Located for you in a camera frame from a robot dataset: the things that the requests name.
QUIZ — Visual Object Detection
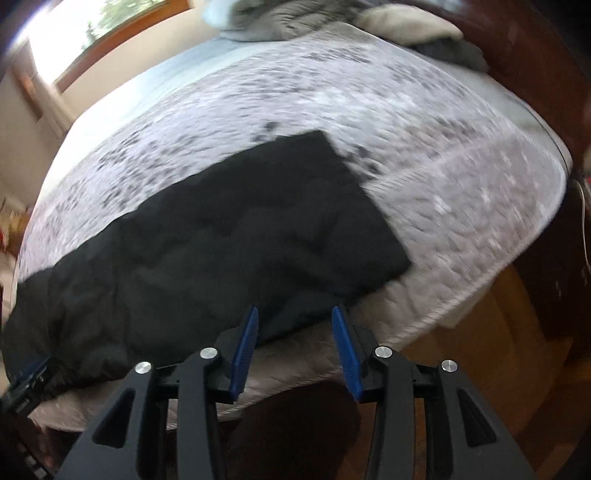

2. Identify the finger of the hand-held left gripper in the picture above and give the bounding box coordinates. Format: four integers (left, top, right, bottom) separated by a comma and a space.
7, 354, 51, 393

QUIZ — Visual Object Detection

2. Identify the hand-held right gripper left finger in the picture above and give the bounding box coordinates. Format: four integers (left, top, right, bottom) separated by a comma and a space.
55, 304, 260, 480

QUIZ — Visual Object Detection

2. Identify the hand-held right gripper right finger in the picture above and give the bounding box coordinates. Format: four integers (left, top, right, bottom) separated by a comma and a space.
331, 304, 539, 480

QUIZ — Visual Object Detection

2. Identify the black jacket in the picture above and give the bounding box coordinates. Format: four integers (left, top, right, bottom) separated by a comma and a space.
0, 130, 413, 398

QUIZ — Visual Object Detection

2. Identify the leaf print quilt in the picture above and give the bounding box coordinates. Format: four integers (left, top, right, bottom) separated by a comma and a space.
18, 30, 568, 430

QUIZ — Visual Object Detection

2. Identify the white bed sheet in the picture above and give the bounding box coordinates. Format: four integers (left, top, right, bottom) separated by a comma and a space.
74, 34, 305, 139

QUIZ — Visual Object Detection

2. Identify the wooden headboard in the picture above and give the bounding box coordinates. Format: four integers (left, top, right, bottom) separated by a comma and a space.
406, 0, 591, 342

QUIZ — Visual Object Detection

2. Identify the dark grey cloth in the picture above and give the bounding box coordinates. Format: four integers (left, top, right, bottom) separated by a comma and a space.
410, 39, 490, 73

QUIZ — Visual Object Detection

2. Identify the white fluffy blanket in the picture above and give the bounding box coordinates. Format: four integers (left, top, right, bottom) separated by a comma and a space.
355, 7, 463, 48

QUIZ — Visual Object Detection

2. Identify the grey blanket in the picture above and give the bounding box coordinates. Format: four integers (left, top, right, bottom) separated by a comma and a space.
221, 0, 370, 43

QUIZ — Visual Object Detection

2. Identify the light blue pillow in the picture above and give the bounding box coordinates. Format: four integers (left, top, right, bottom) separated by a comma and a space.
202, 0, 245, 31

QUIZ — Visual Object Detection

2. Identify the wooden framed window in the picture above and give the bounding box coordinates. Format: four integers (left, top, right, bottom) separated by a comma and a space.
28, 0, 190, 90

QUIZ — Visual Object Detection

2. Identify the white cable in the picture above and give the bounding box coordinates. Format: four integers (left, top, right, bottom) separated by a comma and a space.
571, 179, 591, 274

